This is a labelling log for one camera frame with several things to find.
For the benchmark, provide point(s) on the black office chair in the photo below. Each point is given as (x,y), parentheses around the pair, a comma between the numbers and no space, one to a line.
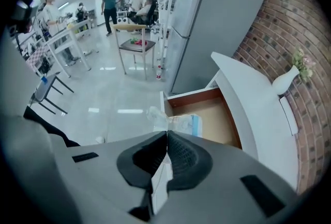
(152,14)

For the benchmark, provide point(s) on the white table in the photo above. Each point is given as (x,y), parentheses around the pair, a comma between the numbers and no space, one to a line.
(62,36)

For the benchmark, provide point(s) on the green plastic item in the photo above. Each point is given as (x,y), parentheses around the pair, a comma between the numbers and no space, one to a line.
(133,40)

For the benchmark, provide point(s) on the white ceramic vase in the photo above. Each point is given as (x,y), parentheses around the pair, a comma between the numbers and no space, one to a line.
(284,80)

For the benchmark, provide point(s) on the white desk drawer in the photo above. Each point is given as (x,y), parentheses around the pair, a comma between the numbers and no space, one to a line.
(219,114)

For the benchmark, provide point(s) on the white desk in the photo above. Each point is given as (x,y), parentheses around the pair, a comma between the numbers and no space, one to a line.
(248,93)

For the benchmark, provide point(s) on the red plastic item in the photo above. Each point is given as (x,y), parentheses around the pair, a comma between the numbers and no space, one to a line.
(141,42)

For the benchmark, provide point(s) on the white bottle with red label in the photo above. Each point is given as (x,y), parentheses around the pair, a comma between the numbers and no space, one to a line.
(159,74)

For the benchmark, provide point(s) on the white metal shelving rack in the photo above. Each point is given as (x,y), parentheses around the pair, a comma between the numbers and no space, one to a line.
(165,11)

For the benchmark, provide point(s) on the small blue item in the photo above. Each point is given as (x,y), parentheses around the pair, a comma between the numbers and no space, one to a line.
(44,79)

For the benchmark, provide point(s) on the wooden chair with dark seat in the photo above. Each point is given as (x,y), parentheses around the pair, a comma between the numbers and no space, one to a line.
(137,47)

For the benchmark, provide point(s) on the long ceiling light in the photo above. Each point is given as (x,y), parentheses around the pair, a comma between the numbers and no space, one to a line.
(63,5)

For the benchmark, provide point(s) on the thin book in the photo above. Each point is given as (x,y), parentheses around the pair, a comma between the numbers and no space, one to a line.
(289,115)

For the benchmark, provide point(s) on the clear plastic packet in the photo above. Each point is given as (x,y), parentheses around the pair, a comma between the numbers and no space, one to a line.
(186,121)

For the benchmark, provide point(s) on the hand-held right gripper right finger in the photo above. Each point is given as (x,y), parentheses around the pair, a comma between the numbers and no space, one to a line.
(219,179)

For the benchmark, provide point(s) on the person's black trousers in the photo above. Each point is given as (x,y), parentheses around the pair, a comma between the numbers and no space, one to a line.
(51,127)

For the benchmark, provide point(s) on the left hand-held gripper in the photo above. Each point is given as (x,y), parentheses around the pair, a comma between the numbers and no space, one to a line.
(23,12)

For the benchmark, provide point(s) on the grey refrigerator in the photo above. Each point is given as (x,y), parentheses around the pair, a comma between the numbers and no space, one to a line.
(207,23)

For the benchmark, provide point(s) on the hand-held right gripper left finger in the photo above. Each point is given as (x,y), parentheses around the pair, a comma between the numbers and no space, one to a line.
(103,179)

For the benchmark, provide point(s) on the dried flower bunch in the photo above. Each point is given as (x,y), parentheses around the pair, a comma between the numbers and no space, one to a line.
(303,63)

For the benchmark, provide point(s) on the checkered cloth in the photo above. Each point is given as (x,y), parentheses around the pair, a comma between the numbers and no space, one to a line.
(36,58)

